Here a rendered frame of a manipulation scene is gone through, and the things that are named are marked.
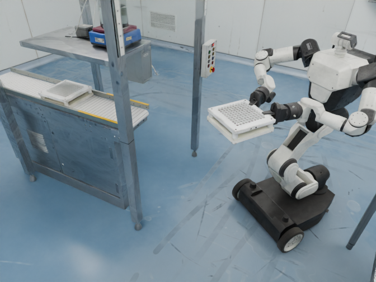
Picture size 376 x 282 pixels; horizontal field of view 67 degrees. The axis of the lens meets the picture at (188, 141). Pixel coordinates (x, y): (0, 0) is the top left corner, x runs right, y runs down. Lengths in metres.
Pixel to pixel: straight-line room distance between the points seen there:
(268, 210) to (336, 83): 0.97
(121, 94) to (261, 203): 1.28
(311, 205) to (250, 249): 0.56
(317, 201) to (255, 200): 0.48
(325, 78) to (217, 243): 1.28
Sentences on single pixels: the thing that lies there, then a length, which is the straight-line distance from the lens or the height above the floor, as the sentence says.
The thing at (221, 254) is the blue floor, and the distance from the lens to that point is 2.12.
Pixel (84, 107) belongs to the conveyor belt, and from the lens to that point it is 2.03.
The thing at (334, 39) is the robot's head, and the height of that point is 1.33.
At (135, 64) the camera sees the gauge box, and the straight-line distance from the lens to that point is 1.74.
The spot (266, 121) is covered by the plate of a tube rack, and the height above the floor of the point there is 1.04.
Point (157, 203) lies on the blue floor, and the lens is 2.39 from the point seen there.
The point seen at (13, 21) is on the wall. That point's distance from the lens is 5.13.
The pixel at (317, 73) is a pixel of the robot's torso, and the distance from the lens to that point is 1.81.
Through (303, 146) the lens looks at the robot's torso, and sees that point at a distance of 1.93.
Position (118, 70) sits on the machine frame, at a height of 1.23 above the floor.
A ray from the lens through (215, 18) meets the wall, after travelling 5.23.
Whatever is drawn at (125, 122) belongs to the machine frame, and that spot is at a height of 0.94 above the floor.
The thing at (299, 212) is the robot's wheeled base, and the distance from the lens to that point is 2.26.
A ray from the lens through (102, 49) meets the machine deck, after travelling 1.64.
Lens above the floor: 1.77
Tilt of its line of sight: 36 degrees down
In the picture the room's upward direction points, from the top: 2 degrees clockwise
